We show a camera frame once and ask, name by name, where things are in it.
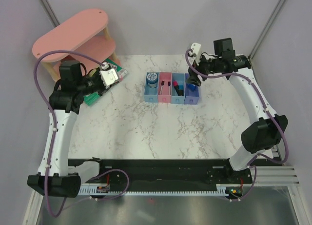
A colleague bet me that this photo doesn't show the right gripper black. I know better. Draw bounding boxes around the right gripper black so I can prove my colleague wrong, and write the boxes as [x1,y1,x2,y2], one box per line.
[185,51,221,87]

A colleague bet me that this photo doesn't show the blue white eraser block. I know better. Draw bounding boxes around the blue white eraser block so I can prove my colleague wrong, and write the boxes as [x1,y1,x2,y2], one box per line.
[188,84,197,92]

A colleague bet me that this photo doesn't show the pink black highlighter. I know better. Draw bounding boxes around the pink black highlighter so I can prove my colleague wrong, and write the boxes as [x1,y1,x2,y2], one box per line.
[173,81,180,96]

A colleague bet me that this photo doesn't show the white blue pen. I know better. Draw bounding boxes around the white blue pen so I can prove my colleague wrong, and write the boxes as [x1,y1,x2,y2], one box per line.
[159,80,165,95]

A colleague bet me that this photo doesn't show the blue tape roll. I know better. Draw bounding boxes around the blue tape roll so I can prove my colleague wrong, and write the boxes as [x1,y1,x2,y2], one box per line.
[146,72,158,88]

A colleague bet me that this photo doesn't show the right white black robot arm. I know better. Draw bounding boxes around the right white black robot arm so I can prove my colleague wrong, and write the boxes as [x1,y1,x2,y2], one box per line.
[185,38,289,183]

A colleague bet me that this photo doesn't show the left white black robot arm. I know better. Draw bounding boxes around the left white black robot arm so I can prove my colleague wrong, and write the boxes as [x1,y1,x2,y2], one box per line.
[27,61,115,198]

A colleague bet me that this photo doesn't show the light blue middle bin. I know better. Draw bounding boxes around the light blue middle bin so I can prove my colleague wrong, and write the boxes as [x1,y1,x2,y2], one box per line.
[171,73,185,104]

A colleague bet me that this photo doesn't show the light blue bin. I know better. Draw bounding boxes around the light blue bin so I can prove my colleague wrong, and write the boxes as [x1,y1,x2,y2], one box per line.
[171,73,185,104]
[144,83,158,103]

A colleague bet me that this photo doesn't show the green spiral notebook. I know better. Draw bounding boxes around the green spiral notebook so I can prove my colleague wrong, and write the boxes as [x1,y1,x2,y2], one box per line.
[84,58,129,106]

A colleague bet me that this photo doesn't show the purple blue bin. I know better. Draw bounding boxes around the purple blue bin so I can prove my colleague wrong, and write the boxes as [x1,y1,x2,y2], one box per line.
[184,74,200,105]

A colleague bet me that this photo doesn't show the pink bin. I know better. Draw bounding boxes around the pink bin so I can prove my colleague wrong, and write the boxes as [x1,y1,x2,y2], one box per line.
[157,72,172,103]

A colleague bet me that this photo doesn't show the light blue left bin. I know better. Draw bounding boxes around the light blue left bin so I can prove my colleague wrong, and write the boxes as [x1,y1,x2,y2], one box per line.
[144,83,158,103]

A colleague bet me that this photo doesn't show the pink three-tier wooden shelf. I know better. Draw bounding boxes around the pink three-tier wooden shelf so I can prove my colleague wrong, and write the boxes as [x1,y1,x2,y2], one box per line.
[32,8,122,82]

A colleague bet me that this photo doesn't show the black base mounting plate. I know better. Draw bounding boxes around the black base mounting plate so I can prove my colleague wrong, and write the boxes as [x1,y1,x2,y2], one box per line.
[92,159,253,192]

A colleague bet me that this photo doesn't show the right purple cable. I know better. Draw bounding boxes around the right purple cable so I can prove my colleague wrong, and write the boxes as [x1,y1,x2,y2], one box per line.
[185,48,291,203]

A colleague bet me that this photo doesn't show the purple cable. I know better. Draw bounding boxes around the purple cable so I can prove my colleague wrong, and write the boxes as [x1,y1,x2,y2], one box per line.
[185,48,291,203]
[33,50,130,218]

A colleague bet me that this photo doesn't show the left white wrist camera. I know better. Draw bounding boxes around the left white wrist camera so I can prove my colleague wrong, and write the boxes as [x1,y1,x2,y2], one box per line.
[99,62,119,88]

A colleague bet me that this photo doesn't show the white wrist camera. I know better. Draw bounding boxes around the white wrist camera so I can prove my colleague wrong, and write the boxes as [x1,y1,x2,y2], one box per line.
[188,42,202,67]
[99,62,119,88]

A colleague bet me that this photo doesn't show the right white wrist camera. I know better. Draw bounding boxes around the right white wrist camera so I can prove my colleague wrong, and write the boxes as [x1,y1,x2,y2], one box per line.
[188,42,202,67]

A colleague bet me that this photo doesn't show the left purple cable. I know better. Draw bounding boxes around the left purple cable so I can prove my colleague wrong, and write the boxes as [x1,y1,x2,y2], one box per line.
[33,50,130,218]

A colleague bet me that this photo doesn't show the left white cable duct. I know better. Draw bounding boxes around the left white cable duct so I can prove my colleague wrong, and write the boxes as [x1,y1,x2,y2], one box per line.
[78,184,110,196]

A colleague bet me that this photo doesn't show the white cable duct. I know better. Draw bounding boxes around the white cable duct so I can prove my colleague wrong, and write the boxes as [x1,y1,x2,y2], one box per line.
[78,184,110,196]
[216,184,229,197]

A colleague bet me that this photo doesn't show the right white cable duct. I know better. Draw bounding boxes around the right white cable duct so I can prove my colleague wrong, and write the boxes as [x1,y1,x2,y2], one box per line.
[216,184,229,197]

